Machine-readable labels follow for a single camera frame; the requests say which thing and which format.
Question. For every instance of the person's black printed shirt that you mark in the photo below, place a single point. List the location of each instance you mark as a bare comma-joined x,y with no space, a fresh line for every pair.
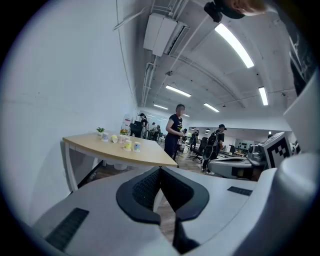
301,62

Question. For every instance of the ceiling strip light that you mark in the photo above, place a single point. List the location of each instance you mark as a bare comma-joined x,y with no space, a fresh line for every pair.
178,90
211,107
263,95
160,106
233,45

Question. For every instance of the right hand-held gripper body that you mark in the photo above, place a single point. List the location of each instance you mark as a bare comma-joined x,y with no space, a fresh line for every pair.
275,150

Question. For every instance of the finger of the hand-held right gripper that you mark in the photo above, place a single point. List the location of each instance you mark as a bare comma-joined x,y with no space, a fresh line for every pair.
225,167

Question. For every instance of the black head-mounted camera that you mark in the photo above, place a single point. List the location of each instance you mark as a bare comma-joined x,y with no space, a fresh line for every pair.
213,11

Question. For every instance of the person's head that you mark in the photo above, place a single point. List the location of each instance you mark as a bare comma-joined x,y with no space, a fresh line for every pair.
250,6

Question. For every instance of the small green potted plant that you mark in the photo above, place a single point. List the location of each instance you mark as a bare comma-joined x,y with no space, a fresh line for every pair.
100,130

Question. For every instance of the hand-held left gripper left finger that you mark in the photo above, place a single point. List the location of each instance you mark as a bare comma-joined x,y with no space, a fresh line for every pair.
100,200

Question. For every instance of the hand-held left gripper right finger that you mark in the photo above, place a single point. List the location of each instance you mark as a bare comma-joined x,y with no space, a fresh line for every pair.
215,200

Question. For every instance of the black office chair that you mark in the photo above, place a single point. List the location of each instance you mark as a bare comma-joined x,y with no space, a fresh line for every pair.
136,130
200,150

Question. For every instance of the white cabinet with red label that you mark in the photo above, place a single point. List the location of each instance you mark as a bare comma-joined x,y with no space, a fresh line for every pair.
127,122

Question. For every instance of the orange flower potted plant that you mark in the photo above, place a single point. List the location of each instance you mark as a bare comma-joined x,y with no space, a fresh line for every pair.
123,131

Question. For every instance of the white ceiling air conditioner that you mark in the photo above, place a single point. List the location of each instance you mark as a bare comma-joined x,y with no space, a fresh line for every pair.
165,35

